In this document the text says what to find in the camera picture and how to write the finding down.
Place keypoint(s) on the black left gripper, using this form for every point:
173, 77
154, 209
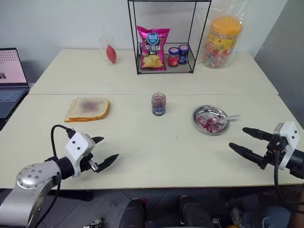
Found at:
90, 158

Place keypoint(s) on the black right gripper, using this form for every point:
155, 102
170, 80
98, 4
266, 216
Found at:
273, 152

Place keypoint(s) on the small metal spoon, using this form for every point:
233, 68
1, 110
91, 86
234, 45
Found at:
231, 117

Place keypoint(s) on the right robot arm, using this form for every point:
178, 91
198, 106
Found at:
298, 158

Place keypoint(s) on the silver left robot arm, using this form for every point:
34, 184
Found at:
28, 177

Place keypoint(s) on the plain white bread slice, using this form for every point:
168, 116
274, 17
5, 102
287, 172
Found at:
76, 120

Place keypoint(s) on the open glass jam jar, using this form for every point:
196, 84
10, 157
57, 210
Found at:
158, 107

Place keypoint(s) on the blue lid jar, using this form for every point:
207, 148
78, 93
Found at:
183, 55

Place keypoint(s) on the red lid jar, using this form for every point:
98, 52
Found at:
173, 58

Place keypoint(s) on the round steel plate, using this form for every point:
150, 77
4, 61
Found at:
202, 114

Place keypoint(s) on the dark rounded shape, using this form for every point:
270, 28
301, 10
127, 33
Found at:
192, 211
133, 213

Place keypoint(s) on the person in blue jeans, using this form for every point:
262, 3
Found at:
273, 217

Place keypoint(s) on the red bulb dropper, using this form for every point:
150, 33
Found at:
111, 54

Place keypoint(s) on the yellow-lid candy jar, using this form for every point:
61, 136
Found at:
222, 45

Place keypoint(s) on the clear drinking glass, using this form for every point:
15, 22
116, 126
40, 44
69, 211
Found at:
103, 47

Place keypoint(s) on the pink potato chips bag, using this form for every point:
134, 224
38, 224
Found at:
153, 52

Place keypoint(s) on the open grey laptop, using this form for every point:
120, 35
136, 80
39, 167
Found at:
12, 69

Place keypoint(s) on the candy jar in plastic bag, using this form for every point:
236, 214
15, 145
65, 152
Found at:
218, 10

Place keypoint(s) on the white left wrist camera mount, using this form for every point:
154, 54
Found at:
77, 145

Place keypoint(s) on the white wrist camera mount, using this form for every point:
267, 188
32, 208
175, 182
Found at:
77, 145
291, 133

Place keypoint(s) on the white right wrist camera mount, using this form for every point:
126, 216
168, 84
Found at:
291, 133

